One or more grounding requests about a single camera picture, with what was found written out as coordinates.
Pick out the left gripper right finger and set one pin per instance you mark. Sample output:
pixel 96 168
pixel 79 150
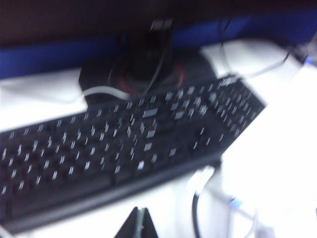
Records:
pixel 148 225

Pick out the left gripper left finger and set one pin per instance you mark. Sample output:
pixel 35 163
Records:
pixel 135 225

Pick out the black keyboard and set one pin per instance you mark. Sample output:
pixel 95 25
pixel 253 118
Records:
pixel 99 148

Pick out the black monitor stand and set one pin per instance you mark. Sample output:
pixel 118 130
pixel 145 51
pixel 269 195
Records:
pixel 193 67

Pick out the black ASUS monitor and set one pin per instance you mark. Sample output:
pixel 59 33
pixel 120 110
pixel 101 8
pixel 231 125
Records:
pixel 74 19

